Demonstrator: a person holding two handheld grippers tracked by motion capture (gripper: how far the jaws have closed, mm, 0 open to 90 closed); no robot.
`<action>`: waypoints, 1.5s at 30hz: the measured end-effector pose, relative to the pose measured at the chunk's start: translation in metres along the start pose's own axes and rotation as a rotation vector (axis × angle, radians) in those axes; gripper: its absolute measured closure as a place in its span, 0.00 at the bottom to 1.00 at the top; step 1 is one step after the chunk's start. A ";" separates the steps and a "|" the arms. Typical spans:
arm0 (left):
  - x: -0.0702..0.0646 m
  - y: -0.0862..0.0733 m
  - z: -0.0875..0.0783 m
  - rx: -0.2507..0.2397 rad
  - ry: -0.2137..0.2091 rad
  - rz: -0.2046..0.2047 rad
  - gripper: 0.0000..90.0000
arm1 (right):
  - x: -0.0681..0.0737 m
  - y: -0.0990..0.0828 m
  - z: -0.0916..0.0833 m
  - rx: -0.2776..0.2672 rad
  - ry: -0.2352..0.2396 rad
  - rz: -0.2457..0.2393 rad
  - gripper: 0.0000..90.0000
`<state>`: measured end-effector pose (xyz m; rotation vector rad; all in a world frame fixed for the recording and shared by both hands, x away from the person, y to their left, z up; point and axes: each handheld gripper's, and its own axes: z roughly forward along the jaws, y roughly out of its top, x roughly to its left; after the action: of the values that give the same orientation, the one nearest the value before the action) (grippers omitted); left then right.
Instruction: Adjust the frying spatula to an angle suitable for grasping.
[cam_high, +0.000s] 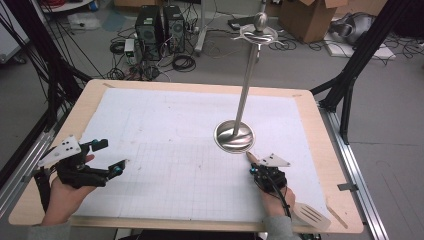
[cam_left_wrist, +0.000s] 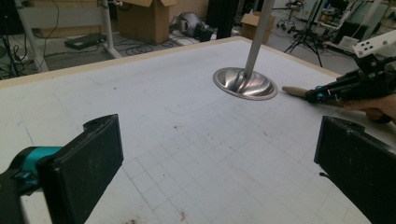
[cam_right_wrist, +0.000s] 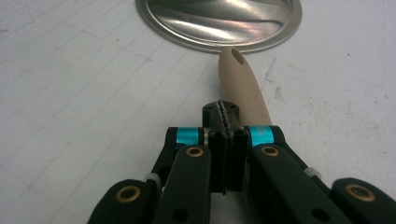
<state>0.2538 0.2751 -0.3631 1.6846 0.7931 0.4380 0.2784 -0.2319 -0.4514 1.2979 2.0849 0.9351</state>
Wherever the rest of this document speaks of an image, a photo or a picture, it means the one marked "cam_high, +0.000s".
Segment person's left hand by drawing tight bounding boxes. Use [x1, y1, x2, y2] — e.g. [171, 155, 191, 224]
[40, 154, 98, 227]

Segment grey bag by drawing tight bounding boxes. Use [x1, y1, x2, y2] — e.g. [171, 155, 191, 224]
[328, 12, 377, 46]

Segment black frame stand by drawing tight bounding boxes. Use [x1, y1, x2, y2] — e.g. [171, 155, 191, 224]
[309, 0, 424, 146]
[0, 0, 93, 188]

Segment person's right hand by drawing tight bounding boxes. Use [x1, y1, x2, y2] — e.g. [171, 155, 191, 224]
[259, 184, 297, 218]

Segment clear plastic bag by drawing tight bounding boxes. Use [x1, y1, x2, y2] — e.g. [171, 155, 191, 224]
[67, 12, 102, 32]

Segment steel utensil stand with hooks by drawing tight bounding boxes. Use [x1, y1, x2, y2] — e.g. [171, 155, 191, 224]
[213, 11, 288, 155]

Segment black computer tower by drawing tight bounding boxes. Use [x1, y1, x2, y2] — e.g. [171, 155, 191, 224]
[134, 4, 165, 62]
[162, 4, 186, 54]

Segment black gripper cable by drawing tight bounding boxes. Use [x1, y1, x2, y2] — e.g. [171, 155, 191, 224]
[270, 171, 293, 220]

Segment coiled black cable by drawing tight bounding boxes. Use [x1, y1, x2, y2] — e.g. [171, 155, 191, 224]
[171, 53, 197, 73]

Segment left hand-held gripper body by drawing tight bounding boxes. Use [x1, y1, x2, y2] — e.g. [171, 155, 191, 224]
[36, 134, 112, 190]

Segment white metal stand leg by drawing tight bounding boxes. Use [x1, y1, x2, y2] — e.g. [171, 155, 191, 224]
[193, 0, 210, 56]

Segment black power strip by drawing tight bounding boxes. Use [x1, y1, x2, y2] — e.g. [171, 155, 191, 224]
[227, 15, 260, 31]

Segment small white electronic box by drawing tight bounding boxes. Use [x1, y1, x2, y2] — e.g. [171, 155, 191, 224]
[123, 38, 136, 65]

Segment round white table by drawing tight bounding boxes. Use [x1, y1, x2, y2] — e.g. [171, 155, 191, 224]
[39, 0, 95, 14]

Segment aluminium rail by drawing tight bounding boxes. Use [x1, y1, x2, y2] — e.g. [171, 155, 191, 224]
[0, 127, 57, 220]
[318, 105, 390, 240]

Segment white cabinet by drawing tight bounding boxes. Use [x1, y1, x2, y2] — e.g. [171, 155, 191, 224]
[0, 0, 30, 65]

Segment cardboard box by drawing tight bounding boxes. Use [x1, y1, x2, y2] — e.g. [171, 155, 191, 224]
[277, 0, 350, 44]

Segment white grid paper mat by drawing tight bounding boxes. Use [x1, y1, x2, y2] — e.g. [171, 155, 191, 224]
[73, 87, 331, 223]

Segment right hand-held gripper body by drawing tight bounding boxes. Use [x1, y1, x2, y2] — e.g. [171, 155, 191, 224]
[250, 152, 292, 194]

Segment grey metal bracket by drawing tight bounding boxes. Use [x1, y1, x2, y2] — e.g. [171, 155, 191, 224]
[336, 182, 360, 193]

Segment black wrist strap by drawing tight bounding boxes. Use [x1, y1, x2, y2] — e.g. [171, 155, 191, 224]
[32, 165, 52, 214]

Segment white flat board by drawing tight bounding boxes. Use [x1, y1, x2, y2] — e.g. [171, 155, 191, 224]
[324, 31, 398, 61]

